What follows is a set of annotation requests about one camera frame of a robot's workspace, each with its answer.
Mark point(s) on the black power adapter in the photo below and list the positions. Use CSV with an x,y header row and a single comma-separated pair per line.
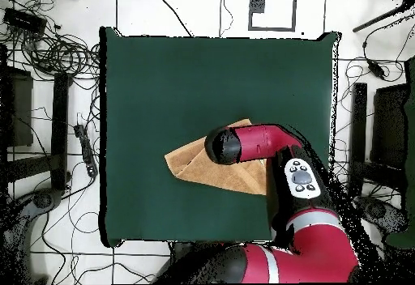
x,y
376,69

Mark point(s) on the black power strip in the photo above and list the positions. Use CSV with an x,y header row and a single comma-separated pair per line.
x,y
87,152

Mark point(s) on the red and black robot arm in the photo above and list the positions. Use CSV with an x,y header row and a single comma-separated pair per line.
x,y
259,142

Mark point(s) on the flat black device box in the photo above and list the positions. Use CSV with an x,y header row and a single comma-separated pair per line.
x,y
24,21

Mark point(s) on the black flat panel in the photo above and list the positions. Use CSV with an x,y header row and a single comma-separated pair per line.
x,y
389,126
21,110

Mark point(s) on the grey rectangular frame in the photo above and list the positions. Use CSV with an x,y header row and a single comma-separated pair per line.
x,y
294,9

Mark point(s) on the dark grey stand leg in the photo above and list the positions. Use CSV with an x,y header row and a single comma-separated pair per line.
x,y
42,200
381,212

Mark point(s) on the orange terry towel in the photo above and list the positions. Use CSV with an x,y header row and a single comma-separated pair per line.
x,y
210,171

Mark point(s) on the dark green table cloth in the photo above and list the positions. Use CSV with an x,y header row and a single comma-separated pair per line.
x,y
194,77

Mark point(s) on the black rod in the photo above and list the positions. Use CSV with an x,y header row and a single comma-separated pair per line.
x,y
379,17

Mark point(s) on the black stand bar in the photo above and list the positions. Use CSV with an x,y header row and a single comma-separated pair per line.
x,y
358,119
60,129

